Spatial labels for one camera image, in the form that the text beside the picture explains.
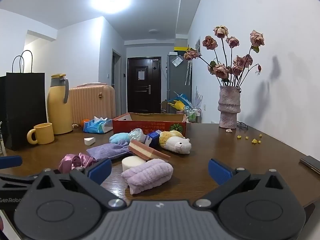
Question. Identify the white wedge sponge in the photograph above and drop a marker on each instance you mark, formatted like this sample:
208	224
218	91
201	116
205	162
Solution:
89	141

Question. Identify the blue and yellow bags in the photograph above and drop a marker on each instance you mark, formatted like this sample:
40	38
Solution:
178	102

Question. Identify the dried pink roses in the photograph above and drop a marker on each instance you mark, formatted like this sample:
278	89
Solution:
221	70

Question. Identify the white alpaca plush toy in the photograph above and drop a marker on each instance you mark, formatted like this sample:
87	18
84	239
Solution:
177	143

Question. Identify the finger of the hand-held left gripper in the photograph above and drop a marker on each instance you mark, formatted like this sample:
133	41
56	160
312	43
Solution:
10	161

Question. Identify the dark brown entrance door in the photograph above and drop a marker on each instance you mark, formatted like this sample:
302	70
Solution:
143	90

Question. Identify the black smartphone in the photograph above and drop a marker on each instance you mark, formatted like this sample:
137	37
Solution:
311	163

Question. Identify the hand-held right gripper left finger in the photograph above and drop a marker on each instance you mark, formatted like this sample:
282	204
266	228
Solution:
100	170

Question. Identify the blue soft tissue pack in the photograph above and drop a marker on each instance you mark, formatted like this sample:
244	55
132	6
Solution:
97	126

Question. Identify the black paper bag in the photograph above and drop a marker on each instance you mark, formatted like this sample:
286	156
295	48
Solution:
22	105

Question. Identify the yellow thermos jug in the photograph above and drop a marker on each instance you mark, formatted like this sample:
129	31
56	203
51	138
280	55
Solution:
58	105

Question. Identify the scattered yellow petal bits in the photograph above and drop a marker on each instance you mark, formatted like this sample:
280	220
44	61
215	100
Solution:
255	140

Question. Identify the round ceiling lamp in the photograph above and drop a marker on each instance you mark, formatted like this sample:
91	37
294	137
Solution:
153	31

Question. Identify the pink satin cloth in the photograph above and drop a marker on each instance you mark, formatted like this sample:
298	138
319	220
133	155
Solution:
72	161

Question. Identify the light blue plush item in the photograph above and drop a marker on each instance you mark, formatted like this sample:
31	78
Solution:
118	138

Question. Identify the blue pocket tissue packet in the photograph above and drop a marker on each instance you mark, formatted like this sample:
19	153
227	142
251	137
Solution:
155	138

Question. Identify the white wall panel box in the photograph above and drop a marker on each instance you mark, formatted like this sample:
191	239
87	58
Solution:
198	44

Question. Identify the grey refrigerator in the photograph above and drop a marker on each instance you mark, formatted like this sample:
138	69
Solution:
175	85

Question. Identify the purple fluffy towel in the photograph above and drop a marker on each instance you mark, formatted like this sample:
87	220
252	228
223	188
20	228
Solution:
147	176

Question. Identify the plastic bag on refrigerator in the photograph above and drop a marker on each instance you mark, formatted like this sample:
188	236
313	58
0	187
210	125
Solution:
178	61

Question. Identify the clear plastic bag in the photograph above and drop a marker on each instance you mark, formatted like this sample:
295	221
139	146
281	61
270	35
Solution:
137	133

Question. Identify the yellow mug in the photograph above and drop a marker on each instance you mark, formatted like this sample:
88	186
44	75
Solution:
43	133

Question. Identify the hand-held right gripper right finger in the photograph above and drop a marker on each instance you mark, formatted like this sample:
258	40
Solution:
220	171

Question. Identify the white round sponge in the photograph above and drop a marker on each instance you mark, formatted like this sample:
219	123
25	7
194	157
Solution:
131	163

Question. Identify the grey framed door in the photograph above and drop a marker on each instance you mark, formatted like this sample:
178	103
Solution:
116	72

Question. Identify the orange fruit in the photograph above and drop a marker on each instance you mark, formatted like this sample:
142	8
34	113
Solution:
85	122

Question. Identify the yellow and black box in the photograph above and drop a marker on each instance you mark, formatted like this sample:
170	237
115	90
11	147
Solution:
180	49

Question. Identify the pink ribbed suitcase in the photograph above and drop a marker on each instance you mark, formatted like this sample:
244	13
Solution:
92	102

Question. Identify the pink layered sponge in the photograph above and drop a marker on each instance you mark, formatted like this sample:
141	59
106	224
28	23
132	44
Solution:
147	151

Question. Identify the pink textured vase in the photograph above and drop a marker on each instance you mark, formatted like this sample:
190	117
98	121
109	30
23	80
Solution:
228	107

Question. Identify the bright ceiling light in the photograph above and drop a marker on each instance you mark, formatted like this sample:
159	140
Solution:
111	0

